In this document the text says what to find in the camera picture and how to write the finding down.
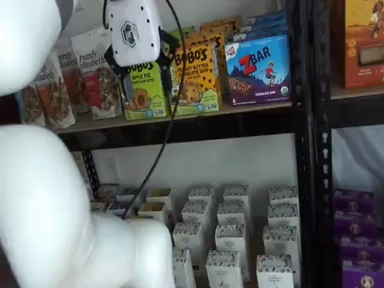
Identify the purple snack box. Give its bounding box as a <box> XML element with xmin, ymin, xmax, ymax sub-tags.
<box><xmin>341</xmin><ymin>259</ymin><xmax>384</xmax><ymax>288</ymax></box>
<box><xmin>334</xmin><ymin>188</ymin><xmax>375</xmax><ymax>212</ymax></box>
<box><xmin>334</xmin><ymin>209</ymin><xmax>377</xmax><ymax>238</ymax></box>
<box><xmin>340</xmin><ymin>236</ymin><xmax>384</xmax><ymax>263</ymax></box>

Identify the small colourful snack box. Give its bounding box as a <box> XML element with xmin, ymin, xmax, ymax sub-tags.
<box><xmin>96</xmin><ymin>183</ymin><xmax>119</xmax><ymax>201</ymax></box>
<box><xmin>146</xmin><ymin>188</ymin><xmax>173</xmax><ymax>211</ymax></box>
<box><xmin>116</xmin><ymin>187</ymin><xmax>140</xmax><ymax>204</ymax></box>
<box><xmin>136</xmin><ymin>202</ymin><xmax>167</xmax><ymax>224</ymax></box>

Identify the green Bobo's apple pie box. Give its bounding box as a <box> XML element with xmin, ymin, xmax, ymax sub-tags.
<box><xmin>119</xmin><ymin>58</ymin><xmax>169</xmax><ymax>121</ymax></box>
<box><xmin>166</xmin><ymin>26</ymin><xmax>196</xmax><ymax>41</ymax></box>

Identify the brown particle board shelf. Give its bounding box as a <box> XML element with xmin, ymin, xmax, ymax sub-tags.
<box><xmin>329</xmin><ymin>85</ymin><xmax>384</xmax><ymax>101</ymax></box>
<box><xmin>55</xmin><ymin>101</ymin><xmax>296</xmax><ymax>134</ymax></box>

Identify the granola bag orange label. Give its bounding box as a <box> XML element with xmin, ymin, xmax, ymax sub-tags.
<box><xmin>32</xmin><ymin>50</ymin><xmax>76</xmax><ymax>130</ymax></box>

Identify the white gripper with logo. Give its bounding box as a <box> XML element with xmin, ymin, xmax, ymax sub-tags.
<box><xmin>105</xmin><ymin>0</ymin><xmax>176</xmax><ymax>105</ymax></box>

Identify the white patterned carton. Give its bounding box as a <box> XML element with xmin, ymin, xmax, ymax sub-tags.
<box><xmin>223</xmin><ymin>185</ymin><xmax>250</xmax><ymax>208</ymax></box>
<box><xmin>188</xmin><ymin>186</ymin><xmax>215</xmax><ymax>211</ymax></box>
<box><xmin>263</xmin><ymin>225</ymin><xmax>299</xmax><ymax>259</ymax></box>
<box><xmin>171</xmin><ymin>248</ymin><xmax>196</xmax><ymax>288</ymax></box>
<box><xmin>256</xmin><ymin>254</ymin><xmax>295</xmax><ymax>288</ymax></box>
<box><xmin>181</xmin><ymin>201</ymin><xmax>211</xmax><ymax>229</ymax></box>
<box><xmin>217</xmin><ymin>202</ymin><xmax>247</xmax><ymax>229</ymax></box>
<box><xmin>206</xmin><ymin>250</ymin><xmax>242</xmax><ymax>288</ymax></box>
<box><xmin>214</xmin><ymin>224</ymin><xmax>247</xmax><ymax>256</ymax></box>
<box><xmin>172</xmin><ymin>222</ymin><xmax>202</xmax><ymax>259</ymax></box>
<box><xmin>268</xmin><ymin>203</ymin><xmax>300</xmax><ymax>231</ymax></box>
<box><xmin>269</xmin><ymin>186</ymin><xmax>299</xmax><ymax>208</ymax></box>

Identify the blue Zbar chocolate chip box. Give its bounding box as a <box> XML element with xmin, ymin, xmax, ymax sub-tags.
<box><xmin>224</xmin><ymin>34</ymin><xmax>292</xmax><ymax>106</ymax></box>
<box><xmin>232</xmin><ymin>23</ymin><xmax>289</xmax><ymax>43</ymax></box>
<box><xmin>239</xmin><ymin>16</ymin><xmax>287</xmax><ymax>33</ymax></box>
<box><xmin>247</xmin><ymin>10</ymin><xmax>286</xmax><ymax>25</ymax></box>

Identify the granola bag red label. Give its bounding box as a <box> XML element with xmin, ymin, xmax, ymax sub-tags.
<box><xmin>71</xmin><ymin>26</ymin><xmax>123</xmax><ymax>121</ymax></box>

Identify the yellow Bobo's peanut butter box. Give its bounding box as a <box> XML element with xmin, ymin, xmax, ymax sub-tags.
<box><xmin>169</xmin><ymin>41</ymin><xmax>223</xmax><ymax>116</ymax></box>
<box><xmin>199</xmin><ymin>22</ymin><xmax>233</xmax><ymax>39</ymax></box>
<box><xmin>209</xmin><ymin>14</ymin><xmax>241</xmax><ymax>32</ymax></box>
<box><xmin>184</xmin><ymin>29</ymin><xmax>226</xmax><ymax>94</ymax></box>

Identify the black metal shelf rack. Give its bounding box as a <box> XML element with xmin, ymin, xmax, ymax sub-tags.
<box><xmin>53</xmin><ymin>0</ymin><xmax>316</xmax><ymax>288</ymax></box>
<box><xmin>311</xmin><ymin>0</ymin><xmax>384</xmax><ymax>288</ymax></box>

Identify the large orange cereal box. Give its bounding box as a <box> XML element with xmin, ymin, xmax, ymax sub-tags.
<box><xmin>331</xmin><ymin>0</ymin><xmax>384</xmax><ymax>90</ymax></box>

